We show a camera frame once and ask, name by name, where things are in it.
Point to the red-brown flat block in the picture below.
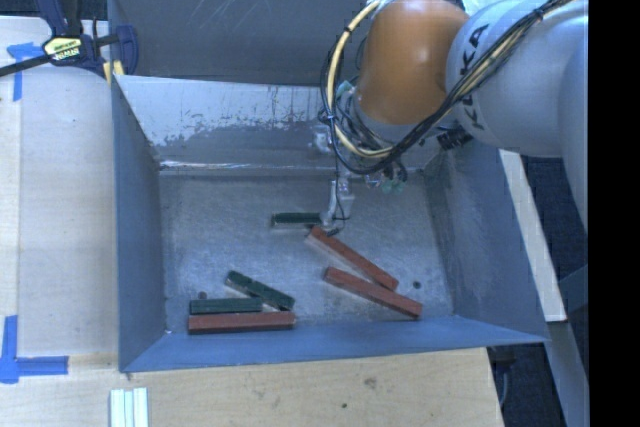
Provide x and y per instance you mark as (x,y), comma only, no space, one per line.
(352,257)
(242,322)
(372,292)

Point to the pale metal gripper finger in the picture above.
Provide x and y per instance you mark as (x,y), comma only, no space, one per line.
(330,202)
(346,193)

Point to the dark green flat block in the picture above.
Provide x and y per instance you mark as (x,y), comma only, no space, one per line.
(260,290)
(296,219)
(225,305)

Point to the grey metal bin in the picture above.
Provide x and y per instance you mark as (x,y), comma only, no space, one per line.
(240,195)

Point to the pale wood flat board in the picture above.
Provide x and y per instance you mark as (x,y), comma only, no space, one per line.
(65,215)

